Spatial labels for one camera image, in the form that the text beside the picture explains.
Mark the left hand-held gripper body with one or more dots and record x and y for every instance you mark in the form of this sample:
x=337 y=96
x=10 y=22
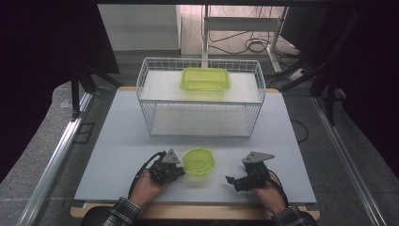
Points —
x=163 y=172

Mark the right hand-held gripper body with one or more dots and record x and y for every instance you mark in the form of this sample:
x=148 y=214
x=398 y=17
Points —
x=258 y=172

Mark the rectangular green-lidded container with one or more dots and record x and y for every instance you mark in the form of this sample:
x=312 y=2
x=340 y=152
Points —
x=205 y=80

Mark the person's left hand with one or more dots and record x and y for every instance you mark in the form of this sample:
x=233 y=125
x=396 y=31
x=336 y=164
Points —
x=144 y=191

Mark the person's right hand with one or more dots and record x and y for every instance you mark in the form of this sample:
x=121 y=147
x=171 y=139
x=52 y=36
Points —
x=271 y=196

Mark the black metal stand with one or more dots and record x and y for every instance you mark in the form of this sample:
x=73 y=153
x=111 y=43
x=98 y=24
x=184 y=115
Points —
x=329 y=103
x=75 y=94

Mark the white cabinet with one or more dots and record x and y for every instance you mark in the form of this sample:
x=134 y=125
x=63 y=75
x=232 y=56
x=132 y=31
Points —
x=141 y=28

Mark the black curtain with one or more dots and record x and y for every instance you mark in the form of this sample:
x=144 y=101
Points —
x=370 y=62
x=37 y=47

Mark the aluminium frame rail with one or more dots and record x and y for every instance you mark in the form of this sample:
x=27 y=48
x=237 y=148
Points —
x=345 y=150
x=53 y=163

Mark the white desk frame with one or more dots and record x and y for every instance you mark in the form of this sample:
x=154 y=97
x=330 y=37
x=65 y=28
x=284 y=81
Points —
x=241 y=23

